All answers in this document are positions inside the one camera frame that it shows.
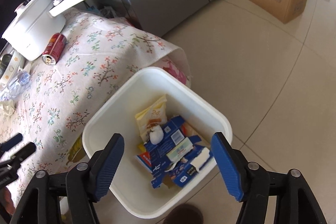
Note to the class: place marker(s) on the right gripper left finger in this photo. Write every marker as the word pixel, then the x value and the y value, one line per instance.
pixel 103 166

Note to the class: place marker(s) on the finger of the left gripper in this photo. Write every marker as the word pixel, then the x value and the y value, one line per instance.
pixel 9 144
pixel 24 152

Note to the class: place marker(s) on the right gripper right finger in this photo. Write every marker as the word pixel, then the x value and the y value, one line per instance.
pixel 231 166

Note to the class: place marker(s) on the tissue paper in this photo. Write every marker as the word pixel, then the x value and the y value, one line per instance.
pixel 7 107

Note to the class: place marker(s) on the blue carton box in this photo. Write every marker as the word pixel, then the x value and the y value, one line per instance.
pixel 174 154

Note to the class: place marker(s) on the clear plastic water bottle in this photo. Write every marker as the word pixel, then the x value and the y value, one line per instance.
pixel 15 87

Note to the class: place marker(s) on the yellow snack packet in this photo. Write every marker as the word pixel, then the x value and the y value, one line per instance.
pixel 152 116

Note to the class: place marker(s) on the white trash bin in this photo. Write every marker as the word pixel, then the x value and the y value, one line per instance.
pixel 132 182

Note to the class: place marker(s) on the white ceramic bowl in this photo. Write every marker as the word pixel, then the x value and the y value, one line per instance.
pixel 15 65

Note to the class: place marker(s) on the dark green pumpkin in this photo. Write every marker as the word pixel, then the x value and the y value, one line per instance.
pixel 4 63

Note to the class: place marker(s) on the red soda can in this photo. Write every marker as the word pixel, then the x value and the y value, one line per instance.
pixel 54 49

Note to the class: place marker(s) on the floral tablecloth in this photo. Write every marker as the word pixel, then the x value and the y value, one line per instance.
pixel 100 55

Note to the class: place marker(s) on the white electric cooking pot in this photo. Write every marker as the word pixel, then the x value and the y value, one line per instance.
pixel 35 23

